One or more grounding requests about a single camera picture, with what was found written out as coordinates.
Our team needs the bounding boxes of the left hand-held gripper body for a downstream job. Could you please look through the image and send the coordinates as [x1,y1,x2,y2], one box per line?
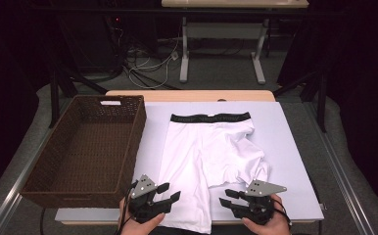
[127,173,175,224]

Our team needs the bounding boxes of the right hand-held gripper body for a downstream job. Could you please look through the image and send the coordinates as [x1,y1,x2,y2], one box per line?
[230,179,288,226]

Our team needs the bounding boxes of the white shorts with black waistband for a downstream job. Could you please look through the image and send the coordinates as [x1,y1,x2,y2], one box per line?
[156,112,271,235]

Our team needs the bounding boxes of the brown woven basket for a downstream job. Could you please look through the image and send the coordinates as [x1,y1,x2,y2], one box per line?
[20,94,148,210]

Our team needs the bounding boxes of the person's right hand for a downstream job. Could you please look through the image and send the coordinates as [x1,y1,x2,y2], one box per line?
[241,194,293,235]

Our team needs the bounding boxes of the person's left hand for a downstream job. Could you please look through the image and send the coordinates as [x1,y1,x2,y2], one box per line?
[118,197,166,235]

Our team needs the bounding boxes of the white board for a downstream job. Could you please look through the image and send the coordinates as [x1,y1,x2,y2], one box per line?
[54,101,325,223]

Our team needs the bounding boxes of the light wooden table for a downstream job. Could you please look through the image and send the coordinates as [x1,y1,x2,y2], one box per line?
[59,90,322,227]

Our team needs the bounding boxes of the black metal stand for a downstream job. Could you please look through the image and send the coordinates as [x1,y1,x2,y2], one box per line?
[48,70,108,129]
[272,70,328,133]

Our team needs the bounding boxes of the dark computer tower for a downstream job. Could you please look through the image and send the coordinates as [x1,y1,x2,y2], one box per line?
[59,13,122,71]

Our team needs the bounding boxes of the black horizontal bar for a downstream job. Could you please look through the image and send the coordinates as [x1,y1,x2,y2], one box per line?
[29,7,345,18]

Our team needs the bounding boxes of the white desk with metal legs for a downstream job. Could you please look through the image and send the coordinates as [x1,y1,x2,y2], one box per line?
[161,0,309,85]

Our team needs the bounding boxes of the right hand-held gripper cable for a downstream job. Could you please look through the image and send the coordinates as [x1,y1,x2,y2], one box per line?
[271,197,293,228]

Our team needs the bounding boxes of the hand-held gripper cable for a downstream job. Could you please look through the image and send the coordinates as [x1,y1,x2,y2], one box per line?
[113,180,139,235]
[271,197,293,228]

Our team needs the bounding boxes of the left hand-held gripper cable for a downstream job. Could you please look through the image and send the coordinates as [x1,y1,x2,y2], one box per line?
[113,180,139,235]

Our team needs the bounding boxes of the aluminium rail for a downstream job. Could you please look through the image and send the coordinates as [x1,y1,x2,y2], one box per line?
[307,104,376,235]
[0,128,53,235]

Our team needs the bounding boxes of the thin black cable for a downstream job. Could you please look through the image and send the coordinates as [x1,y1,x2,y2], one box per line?
[38,207,47,235]

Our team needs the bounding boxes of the black floor cable bundle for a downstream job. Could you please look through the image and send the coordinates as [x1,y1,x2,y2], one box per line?
[105,19,181,91]

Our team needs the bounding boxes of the white floor cable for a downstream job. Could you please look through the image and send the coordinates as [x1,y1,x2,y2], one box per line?
[127,38,180,90]

